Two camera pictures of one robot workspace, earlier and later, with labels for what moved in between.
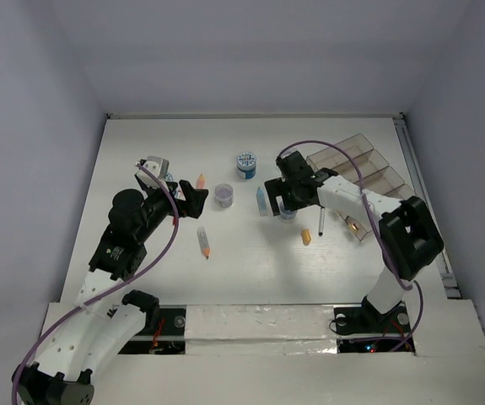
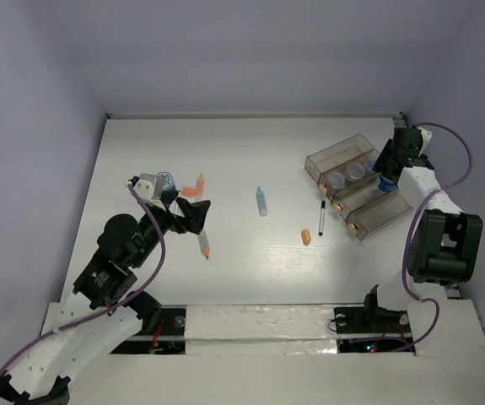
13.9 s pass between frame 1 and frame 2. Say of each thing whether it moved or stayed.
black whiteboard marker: stayed
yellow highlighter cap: stayed
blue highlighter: stayed
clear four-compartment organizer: stayed
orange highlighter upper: stayed
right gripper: moved
